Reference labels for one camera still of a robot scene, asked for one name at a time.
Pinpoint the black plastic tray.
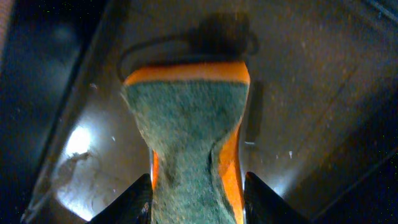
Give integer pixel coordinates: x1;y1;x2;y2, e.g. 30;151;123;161
1;0;397;223

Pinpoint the orange and green sponge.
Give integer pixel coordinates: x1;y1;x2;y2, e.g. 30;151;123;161
123;61;250;223

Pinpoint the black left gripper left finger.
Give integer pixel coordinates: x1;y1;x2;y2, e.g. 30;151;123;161
88;174;152;224

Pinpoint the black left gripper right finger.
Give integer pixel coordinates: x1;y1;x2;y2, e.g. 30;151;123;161
244;172;310;224

